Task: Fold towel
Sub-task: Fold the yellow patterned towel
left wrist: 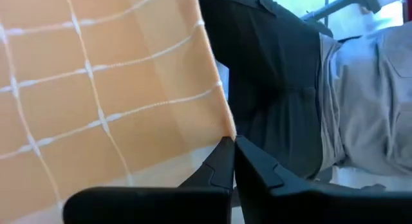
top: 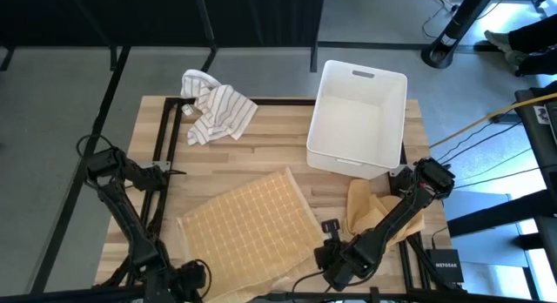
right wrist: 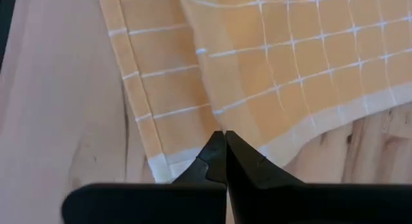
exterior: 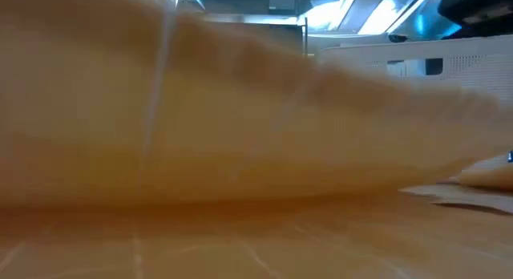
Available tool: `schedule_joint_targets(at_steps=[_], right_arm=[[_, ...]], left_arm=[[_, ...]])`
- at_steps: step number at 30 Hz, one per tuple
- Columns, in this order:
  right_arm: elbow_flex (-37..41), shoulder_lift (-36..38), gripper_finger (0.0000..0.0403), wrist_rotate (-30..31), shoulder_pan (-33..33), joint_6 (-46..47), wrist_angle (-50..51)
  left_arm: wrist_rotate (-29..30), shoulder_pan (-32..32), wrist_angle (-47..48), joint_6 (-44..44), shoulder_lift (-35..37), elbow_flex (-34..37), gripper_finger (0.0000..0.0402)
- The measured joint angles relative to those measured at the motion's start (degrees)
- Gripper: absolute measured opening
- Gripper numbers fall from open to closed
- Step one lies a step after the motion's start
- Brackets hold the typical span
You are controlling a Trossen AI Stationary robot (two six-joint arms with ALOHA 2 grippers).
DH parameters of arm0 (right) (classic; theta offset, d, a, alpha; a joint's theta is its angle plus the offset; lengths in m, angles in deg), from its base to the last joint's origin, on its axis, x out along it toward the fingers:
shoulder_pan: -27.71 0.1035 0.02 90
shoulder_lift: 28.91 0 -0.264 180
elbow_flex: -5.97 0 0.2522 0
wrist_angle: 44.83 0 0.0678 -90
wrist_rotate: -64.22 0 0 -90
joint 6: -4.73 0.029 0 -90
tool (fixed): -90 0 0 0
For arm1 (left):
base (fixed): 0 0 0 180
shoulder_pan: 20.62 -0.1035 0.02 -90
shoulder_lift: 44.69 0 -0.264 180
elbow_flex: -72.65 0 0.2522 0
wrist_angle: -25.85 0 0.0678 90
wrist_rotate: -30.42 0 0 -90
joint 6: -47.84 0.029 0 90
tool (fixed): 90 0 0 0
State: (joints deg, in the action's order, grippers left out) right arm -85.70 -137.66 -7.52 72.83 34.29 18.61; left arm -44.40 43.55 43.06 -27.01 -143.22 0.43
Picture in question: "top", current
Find yellow cable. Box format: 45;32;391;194
428;92;557;150

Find person's shoe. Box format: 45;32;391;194
504;50;530;72
483;30;513;52

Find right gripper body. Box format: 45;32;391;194
313;239;365;292

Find gripper looped cable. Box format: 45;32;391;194
289;269;326;303
193;258;214;292

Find orange grid-pattern towel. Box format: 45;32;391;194
176;165;327;296

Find left gripper looped cable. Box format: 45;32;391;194
193;258;214;292

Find black aluminium table frame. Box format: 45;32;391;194
93;96;440;295

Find long black diagonal bar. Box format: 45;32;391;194
29;44;131;295

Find thin yellow-black floor cable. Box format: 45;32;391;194
411;0;458;39

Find right gripper looped cable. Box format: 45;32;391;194
289;269;326;303

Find black floor stand pole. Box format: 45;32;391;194
420;0;501;70

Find person's leg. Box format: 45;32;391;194
515;45;557;77
507;13;557;54

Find plain yellow towel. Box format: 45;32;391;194
340;178;426;254

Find black partition panel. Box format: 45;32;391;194
64;0;218;73
0;0;118;73
193;0;326;73

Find white plastic basket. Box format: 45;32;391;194
305;58;409;181

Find black Netgear network switch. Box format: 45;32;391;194
425;248;465;284

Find black rig crossbar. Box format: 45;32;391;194
0;285;557;303

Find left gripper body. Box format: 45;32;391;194
174;259;209;292

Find white striped towel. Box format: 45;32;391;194
179;69;259;146

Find short black switch cable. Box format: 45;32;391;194
430;226;450;251

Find black side desk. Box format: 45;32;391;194
446;78;557;303

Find thin black floor cable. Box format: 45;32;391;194
460;147;535;181
453;165;541;190
434;120;524;163

